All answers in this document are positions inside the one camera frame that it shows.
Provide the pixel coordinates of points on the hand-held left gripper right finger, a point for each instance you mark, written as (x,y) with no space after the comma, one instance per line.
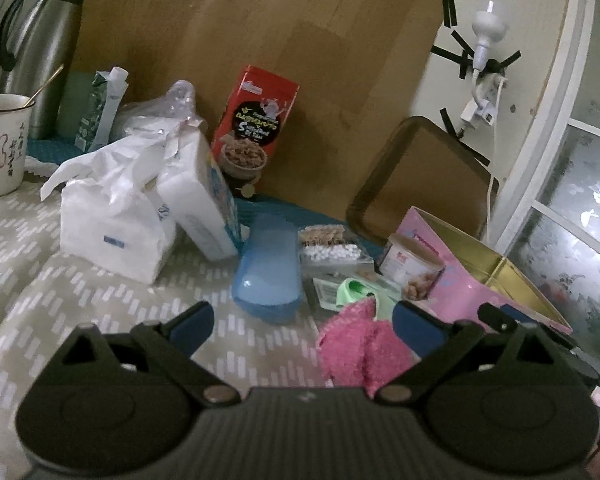
(410,322)

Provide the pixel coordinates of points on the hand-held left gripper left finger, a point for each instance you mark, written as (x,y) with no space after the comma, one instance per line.
(192,322)

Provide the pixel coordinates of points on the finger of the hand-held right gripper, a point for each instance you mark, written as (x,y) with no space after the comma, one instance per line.
(495,316)

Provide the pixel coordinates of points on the pink box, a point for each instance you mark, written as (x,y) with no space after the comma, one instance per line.
(460,290)

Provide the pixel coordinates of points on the pink fuzzy cloth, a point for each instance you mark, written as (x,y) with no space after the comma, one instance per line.
(360,345)

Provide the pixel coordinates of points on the blue plastic case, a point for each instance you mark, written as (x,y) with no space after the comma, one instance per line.
(267,270)

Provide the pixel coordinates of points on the white tissue pack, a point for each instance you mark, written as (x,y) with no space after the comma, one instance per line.
(105,240)

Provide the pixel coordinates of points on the cotton swab box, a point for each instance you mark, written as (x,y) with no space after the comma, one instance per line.
(330,250)

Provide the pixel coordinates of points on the blue printed tissue pack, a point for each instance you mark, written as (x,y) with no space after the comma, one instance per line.
(190,185)

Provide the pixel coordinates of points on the brown tray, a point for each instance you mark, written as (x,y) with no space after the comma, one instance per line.
(430,180)

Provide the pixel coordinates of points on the white framed glass door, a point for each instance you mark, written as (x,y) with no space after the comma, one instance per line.
(580,185)

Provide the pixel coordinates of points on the red cereal box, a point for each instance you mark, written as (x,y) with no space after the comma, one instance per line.
(260,130)

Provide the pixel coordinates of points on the clear plastic bag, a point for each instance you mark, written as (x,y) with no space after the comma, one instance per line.
(150,120)

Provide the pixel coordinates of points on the white power adapter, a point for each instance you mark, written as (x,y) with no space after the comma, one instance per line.
(482,105)

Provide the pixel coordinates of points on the green and white carton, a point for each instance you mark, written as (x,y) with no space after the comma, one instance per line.
(97,110)

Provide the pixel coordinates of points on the pale green packet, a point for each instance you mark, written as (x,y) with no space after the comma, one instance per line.
(75,105)

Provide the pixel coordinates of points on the white enamel mug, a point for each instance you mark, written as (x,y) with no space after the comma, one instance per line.
(0,150)

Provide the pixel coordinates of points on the metal spoon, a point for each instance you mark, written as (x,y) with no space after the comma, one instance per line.
(45,85)

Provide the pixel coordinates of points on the steel thermos jug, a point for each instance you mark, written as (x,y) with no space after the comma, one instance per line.
(40,50)

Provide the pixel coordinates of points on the brown cardboard board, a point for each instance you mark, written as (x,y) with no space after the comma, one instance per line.
(330,20)

